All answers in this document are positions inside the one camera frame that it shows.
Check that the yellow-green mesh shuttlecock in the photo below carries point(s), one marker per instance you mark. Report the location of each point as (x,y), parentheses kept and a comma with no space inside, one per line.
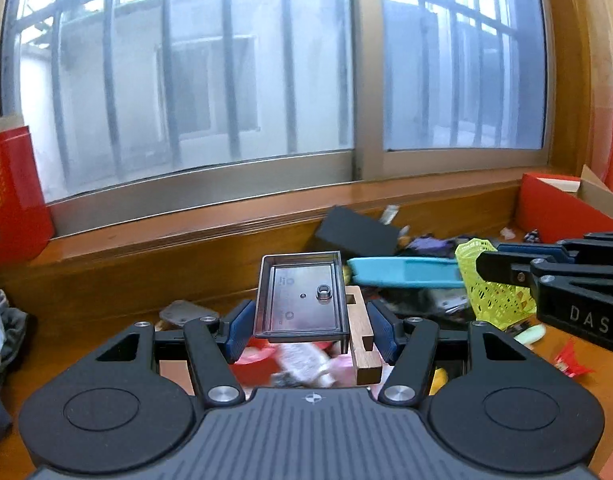
(491,290)

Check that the grey metal plate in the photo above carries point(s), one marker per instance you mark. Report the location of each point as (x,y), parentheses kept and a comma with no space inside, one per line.
(184,312)

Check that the pink plush toy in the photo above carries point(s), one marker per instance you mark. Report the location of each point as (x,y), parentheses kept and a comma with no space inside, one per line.
(331,370)

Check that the wooden puzzle block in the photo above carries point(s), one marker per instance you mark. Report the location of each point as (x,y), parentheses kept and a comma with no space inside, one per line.
(366,365)

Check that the red gift box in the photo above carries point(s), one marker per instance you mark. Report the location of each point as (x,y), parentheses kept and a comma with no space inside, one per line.
(16,195)

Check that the wooden desktop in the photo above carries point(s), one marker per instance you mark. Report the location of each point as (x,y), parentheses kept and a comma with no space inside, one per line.
(66,350)

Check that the pile of folded clothes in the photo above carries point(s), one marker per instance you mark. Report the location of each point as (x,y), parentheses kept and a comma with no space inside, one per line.
(1,330)

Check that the light green plastic spoon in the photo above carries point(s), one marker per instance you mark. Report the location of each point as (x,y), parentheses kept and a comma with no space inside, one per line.
(531,334)

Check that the red plastic bowl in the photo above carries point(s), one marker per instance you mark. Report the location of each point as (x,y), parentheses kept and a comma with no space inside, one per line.
(251,367)

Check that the grey plastic tray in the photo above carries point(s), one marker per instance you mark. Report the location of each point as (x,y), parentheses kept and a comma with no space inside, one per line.
(299,305)

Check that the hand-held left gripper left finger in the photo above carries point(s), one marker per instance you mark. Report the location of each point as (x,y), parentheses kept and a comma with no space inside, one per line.
(239,330)

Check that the red candy wrapper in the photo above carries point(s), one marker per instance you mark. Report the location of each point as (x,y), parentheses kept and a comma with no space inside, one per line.
(571,362)

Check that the light blue plastic case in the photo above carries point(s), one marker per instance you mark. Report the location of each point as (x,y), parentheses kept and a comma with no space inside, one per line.
(401,271)

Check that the aluminium frame window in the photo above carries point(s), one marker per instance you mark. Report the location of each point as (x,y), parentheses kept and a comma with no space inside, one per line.
(261,60)

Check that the open red cardboard box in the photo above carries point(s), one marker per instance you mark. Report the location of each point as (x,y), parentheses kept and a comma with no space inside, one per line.
(551,210)

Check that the wooden window surround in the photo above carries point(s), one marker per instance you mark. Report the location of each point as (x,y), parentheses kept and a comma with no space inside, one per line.
(571,60)

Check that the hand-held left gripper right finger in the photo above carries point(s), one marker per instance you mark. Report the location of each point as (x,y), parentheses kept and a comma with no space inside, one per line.
(381,332)

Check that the black rectangular box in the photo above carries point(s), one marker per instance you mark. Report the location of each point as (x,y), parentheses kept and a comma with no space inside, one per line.
(356,232)

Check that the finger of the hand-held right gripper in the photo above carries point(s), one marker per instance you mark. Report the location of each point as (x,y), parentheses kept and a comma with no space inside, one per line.
(501,266)
(531,250)

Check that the purple toy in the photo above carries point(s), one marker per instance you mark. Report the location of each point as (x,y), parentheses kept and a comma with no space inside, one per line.
(431,246)

